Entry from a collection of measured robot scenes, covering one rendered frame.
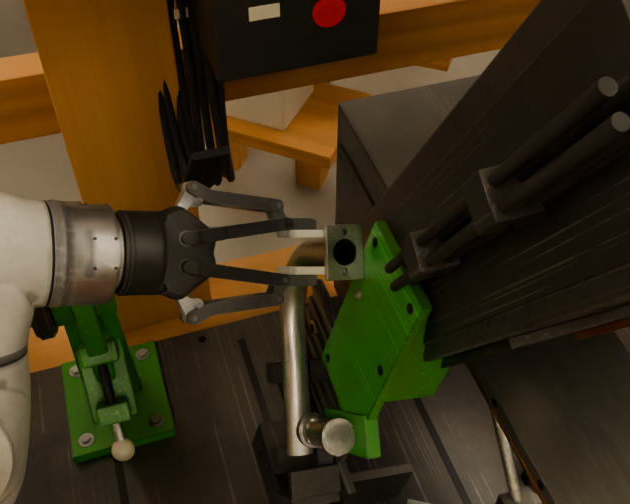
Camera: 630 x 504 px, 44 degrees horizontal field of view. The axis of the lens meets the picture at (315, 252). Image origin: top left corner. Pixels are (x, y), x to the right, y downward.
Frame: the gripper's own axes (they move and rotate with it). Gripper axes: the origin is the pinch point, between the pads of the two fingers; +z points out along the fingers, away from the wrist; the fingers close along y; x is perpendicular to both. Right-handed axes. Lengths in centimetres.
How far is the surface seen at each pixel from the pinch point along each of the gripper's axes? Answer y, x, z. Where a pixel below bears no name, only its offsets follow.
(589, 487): -21.7, -18.0, 18.7
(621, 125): 5.7, -45.3, -10.5
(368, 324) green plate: -7.2, -3.2, 4.3
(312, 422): -18.3, 5.1, 2.5
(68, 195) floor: 18, 203, 20
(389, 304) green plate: -4.9, -7.6, 3.7
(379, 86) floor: 64, 187, 136
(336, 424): -17.7, 0.6, 2.9
